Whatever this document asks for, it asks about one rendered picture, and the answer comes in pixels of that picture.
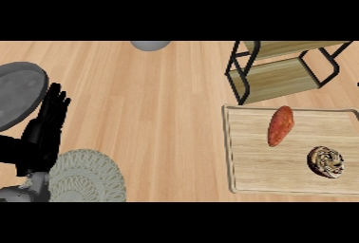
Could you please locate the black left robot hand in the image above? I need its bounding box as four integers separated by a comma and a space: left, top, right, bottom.
0, 82, 73, 178

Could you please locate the pale wooden tray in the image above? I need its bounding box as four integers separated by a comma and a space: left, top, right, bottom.
222, 104, 359, 196

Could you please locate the brown swirled cupcake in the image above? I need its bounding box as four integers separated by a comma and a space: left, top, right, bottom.
306, 145, 346, 179

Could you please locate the grey round plate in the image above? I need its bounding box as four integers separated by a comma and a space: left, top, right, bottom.
0, 61, 50, 133

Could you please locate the grey woven round placemat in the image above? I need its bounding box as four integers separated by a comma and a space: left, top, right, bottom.
47, 148, 127, 203

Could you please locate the grey round object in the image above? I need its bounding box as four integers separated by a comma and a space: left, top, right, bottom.
129, 40, 174, 52

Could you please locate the orange-red sweet potato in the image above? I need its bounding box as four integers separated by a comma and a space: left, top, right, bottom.
266, 105, 296, 148

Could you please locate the black wire tiered wooden shelf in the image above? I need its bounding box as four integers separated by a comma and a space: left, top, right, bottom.
225, 40, 355, 106

